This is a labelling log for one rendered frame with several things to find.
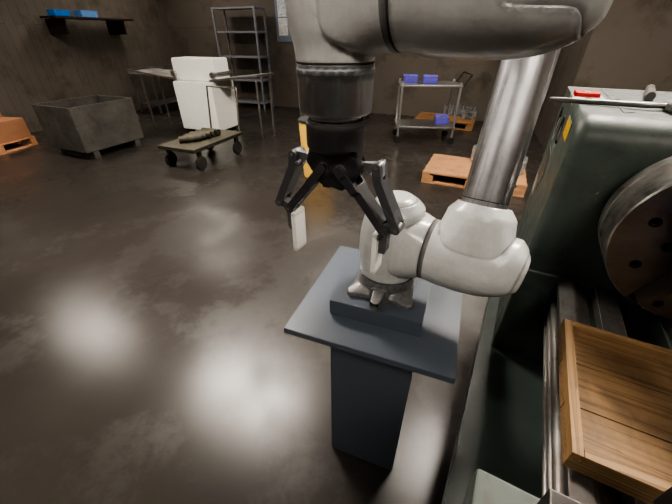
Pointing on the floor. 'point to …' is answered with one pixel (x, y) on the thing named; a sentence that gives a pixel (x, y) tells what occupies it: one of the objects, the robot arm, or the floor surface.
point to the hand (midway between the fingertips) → (336, 251)
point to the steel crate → (89, 124)
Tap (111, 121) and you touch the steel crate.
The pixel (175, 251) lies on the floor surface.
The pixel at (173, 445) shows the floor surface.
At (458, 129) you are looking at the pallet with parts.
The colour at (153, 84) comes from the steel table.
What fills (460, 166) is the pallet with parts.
